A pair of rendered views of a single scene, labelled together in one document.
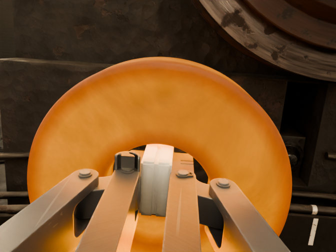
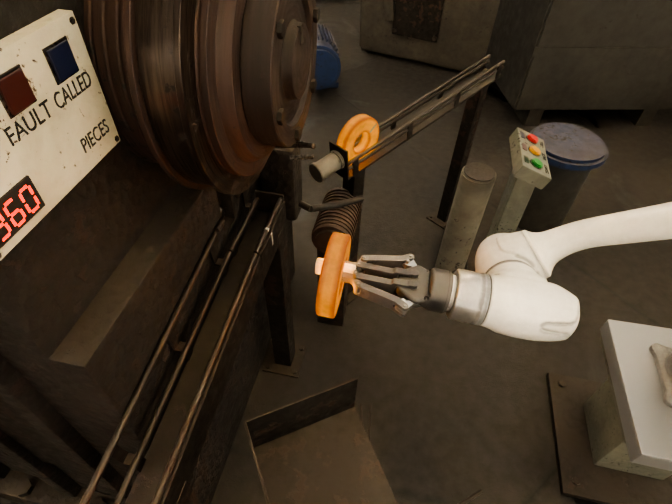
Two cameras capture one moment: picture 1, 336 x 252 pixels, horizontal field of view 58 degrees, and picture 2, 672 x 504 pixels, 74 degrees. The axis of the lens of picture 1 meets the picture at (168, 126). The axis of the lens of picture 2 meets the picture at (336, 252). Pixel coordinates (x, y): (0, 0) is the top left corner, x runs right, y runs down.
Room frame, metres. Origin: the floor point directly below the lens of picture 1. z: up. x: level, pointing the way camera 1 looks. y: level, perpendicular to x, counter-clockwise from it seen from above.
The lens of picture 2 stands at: (0.09, 0.52, 1.43)
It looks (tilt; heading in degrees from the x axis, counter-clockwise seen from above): 46 degrees down; 278
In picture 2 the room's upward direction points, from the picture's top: 2 degrees clockwise
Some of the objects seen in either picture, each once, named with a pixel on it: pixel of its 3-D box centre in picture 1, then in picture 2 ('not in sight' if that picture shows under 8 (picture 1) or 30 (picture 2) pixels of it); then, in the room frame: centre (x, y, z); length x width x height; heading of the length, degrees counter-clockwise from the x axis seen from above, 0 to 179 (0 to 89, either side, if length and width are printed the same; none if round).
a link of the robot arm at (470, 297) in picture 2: not in sight; (465, 295); (-0.06, 0.01, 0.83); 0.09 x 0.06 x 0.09; 88
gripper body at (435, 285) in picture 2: not in sight; (423, 287); (0.01, 0.01, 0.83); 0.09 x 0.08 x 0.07; 178
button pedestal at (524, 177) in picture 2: not in sight; (507, 216); (-0.36, -0.86, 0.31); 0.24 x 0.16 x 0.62; 88
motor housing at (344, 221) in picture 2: not in sight; (335, 262); (0.25, -0.53, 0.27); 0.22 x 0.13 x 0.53; 88
